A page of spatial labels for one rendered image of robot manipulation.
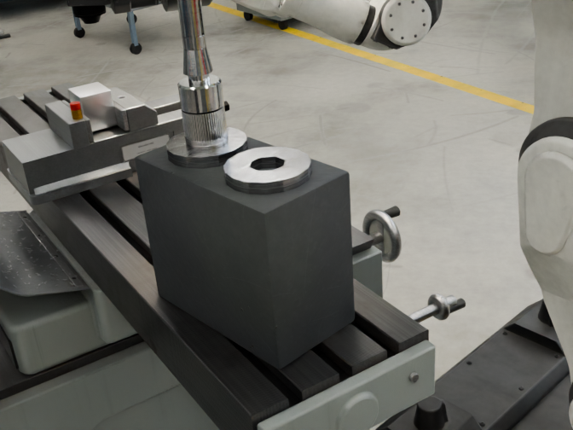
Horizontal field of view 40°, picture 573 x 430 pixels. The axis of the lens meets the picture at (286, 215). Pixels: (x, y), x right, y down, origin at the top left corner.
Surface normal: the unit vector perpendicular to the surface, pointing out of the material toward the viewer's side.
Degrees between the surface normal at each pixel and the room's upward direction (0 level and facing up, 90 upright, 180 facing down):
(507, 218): 0
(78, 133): 90
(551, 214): 90
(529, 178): 90
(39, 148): 0
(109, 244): 0
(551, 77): 90
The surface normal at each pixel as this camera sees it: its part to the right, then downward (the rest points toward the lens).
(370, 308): -0.07, -0.88
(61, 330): 0.54, 0.36
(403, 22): 0.13, 0.30
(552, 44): -0.72, 0.37
